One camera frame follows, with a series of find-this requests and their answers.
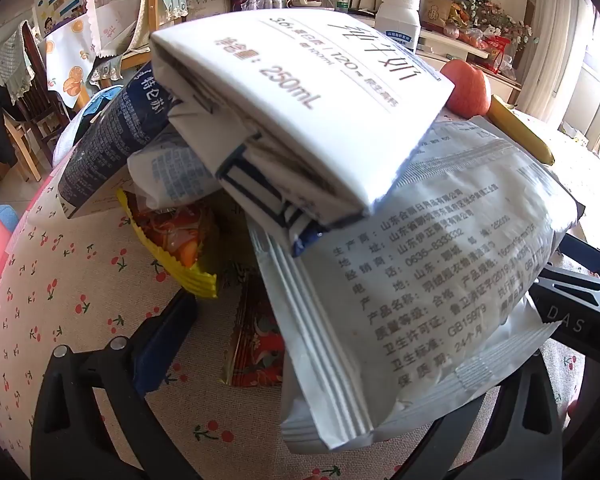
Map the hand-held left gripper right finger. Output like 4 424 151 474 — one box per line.
395 342 566 480

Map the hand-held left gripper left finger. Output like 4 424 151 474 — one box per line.
30 287 201 480

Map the white wet wipes packet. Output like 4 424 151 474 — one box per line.
247 112 578 453

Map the dark blue milk carton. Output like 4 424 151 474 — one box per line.
57 62 181 218

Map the white milk carton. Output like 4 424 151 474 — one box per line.
150 7 456 258

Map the yellow orange snack wrapper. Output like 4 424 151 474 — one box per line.
117 190 218 301

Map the red patterned wrapper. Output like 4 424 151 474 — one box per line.
222 275 288 388

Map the cherry print tablecloth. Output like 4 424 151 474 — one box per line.
0 105 600 480

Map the crumpled white blue wrapper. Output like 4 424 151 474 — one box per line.
127 125 226 211

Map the yellow banana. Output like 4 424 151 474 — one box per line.
487 96 556 166

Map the red apple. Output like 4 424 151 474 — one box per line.
440 59 492 120

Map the dark wooden chair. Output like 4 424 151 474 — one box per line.
0 20 76 183

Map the orange print cloth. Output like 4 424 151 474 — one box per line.
45 12 98 108

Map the white television cabinet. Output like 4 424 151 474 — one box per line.
415 25 526 106

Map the artificial flower bunch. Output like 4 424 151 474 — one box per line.
467 0 533 51

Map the grey lace chair cover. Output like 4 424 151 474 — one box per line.
0 22 36 103

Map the white scalloped cloth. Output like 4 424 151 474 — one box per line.
87 0 153 58

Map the light wooden chair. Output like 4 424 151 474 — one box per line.
87 0 191 96

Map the white bottle blue label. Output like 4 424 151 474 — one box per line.
375 0 422 51

